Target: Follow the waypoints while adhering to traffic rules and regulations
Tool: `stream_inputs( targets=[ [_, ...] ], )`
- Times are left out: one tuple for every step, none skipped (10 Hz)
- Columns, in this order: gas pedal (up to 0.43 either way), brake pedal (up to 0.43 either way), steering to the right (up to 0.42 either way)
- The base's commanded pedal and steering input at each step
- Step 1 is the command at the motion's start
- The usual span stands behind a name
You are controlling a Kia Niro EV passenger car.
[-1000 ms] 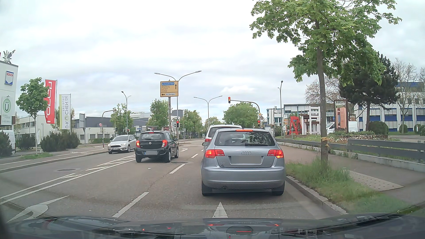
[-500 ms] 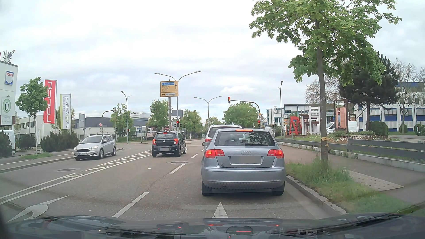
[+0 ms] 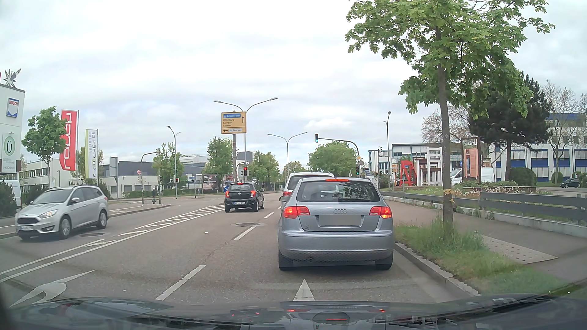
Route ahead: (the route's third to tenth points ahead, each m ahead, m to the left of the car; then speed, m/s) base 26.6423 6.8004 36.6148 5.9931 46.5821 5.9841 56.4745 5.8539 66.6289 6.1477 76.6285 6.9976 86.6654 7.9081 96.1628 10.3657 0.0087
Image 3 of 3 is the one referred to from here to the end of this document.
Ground white banner flag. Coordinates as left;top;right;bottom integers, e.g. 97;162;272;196
85;129;99;182

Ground road markings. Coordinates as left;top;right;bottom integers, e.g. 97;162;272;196
0;203;317;307

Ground tall green tree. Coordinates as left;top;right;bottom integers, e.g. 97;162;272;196
345;0;555;226

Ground bare tree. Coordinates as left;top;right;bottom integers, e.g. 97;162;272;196
541;81;587;184

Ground black small car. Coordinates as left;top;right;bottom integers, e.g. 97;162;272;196
224;181;265;213

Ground row of green trees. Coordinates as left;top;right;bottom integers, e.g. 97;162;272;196
152;137;359;189

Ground grey paved pavement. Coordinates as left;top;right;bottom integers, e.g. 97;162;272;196
387;200;587;284

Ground white and blue building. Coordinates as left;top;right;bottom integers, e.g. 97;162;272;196
488;114;587;183

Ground white sign pylon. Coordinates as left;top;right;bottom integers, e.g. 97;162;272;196
0;69;26;182

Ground red sculpture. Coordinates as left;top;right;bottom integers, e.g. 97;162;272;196
397;159;418;188

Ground dark conifer tree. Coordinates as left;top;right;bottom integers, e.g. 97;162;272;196
468;73;552;181

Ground grass verge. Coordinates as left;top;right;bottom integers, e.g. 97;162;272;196
393;219;569;295

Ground brown advertising pillar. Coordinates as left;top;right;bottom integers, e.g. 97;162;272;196
461;137;481;183

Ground grey low building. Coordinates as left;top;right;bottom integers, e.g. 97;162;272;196
19;158;184;199

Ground red banner flag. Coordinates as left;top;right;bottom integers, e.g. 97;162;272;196
60;109;79;186

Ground silver hatchback car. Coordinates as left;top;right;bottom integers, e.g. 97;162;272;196
277;177;394;271

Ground white pillared building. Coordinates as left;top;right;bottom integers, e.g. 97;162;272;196
368;143;463;187

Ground white parked van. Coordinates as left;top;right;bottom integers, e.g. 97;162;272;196
449;167;496;186

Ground yellow direction sign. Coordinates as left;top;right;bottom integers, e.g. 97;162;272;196
221;111;247;182

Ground silver estate car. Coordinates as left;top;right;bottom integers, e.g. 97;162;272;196
15;185;110;241

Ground grey asphalt road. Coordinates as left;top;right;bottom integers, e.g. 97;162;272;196
0;192;464;308

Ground car's own bonnet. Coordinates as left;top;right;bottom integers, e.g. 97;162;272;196
9;293;587;330

